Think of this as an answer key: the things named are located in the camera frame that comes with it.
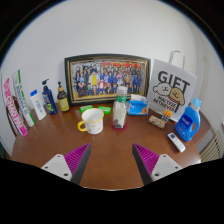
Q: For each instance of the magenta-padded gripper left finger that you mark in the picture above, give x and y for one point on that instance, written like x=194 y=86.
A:
x=75 y=160

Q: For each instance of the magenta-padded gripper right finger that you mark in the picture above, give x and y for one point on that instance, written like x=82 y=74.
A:
x=148 y=160

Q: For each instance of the clear plastic drink bottle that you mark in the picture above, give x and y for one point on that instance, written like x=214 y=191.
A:
x=120 y=111

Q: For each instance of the white remote control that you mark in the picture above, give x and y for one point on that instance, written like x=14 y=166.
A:
x=176 y=142

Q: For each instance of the small floral pouch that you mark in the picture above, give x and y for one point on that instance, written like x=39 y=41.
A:
x=156 y=122

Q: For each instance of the flat round red coaster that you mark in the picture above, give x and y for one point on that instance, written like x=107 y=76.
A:
x=119 y=129

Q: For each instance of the small puzzle cube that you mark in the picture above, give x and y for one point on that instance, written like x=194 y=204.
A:
x=166 y=116

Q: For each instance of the blue detergent bottle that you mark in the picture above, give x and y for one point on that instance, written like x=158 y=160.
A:
x=187 y=123

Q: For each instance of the blue tissue pack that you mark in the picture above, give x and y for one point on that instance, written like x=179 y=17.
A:
x=138 y=107

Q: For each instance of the amber pump bottle yellow label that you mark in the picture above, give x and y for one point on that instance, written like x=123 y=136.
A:
x=63 y=101

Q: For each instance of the dark blue pump bottle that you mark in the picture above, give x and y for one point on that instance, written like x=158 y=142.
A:
x=49 y=100

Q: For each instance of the white tube blue cap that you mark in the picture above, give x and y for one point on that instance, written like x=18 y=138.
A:
x=38 y=106

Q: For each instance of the white radiator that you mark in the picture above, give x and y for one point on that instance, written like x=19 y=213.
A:
x=213 y=148

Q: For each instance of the white paper gift bag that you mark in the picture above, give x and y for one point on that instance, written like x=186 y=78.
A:
x=171 y=90

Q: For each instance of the tall pink box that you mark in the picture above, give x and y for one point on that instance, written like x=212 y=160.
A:
x=15 y=106

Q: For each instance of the framed group picture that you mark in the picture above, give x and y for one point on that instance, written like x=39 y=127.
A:
x=106 y=78

